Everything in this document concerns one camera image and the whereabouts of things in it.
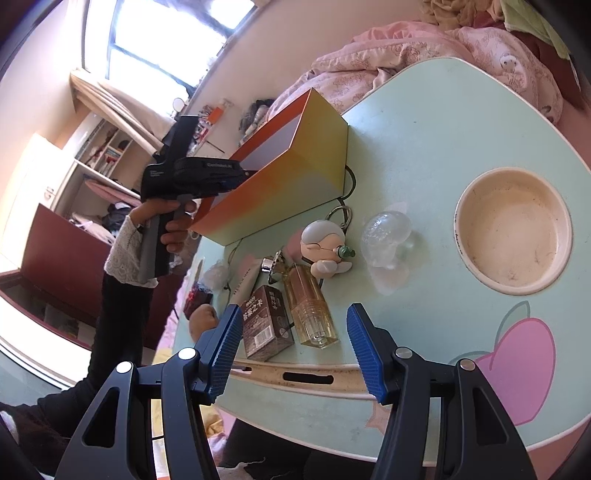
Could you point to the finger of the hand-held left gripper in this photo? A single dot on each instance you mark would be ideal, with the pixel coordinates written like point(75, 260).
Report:
point(242, 177)

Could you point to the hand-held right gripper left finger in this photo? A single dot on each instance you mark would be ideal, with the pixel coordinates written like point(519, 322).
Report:
point(221, 355)

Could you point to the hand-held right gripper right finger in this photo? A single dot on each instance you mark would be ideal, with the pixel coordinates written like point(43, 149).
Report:
point(367, 355)

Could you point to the peach round toy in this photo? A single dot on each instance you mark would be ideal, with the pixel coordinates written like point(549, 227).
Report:
point(203, 321)

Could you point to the orange gradient cardboard box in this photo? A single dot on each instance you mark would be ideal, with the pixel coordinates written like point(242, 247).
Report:
point(286, 184)

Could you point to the small brown carton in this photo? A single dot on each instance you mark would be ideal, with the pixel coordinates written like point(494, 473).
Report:
point(265, 323)

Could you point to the yellow glass perfume bottle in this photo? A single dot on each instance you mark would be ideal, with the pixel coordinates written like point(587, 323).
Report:
point(309, 304)

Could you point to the beige cosmetic tube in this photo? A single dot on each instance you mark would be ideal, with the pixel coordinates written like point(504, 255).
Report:
point(244, 281)

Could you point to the white plastic bag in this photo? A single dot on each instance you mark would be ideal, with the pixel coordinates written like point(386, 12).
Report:
point(216, 277)

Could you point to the grey-haired figurine toy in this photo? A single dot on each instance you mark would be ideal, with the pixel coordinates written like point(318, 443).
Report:
point(318, 242)

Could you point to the clear plastic ball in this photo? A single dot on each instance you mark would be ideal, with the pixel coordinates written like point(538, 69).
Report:
point(385, 235)

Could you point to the person's left hand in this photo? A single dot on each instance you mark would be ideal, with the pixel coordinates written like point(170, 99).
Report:
point(178, 228)

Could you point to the small orange organiser box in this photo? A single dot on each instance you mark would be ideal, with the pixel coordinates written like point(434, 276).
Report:
point(214, 113)

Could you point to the grey clothes pile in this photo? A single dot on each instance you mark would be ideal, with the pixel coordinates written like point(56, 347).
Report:
point(256, 113)

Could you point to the small round mirror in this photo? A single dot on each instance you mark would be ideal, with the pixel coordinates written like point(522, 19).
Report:
point(178, 103)

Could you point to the white shelf unit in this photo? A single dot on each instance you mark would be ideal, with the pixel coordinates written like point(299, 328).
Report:
point(106, 152)

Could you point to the beige curtain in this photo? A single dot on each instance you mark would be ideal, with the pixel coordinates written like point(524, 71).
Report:
point(124, 115)

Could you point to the person's dark trousers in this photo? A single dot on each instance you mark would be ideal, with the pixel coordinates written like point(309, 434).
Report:
point(272, 447)

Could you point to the window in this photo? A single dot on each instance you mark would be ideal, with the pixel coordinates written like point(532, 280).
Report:
point(161, 37)

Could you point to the dark red wooden footboard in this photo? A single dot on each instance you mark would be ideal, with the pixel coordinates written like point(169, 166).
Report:
point(60, 258)

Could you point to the pink floral quilt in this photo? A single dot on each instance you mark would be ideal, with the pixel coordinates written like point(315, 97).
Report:
point(369, 55)

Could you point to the tan crumpled clothing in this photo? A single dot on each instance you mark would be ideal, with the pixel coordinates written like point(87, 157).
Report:
point(452, 11)

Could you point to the dark red bedsheet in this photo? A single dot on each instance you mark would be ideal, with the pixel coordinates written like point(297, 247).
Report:
point(549, 60)

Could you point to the light green hanging cloth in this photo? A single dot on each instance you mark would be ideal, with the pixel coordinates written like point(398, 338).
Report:
point(531, 18)

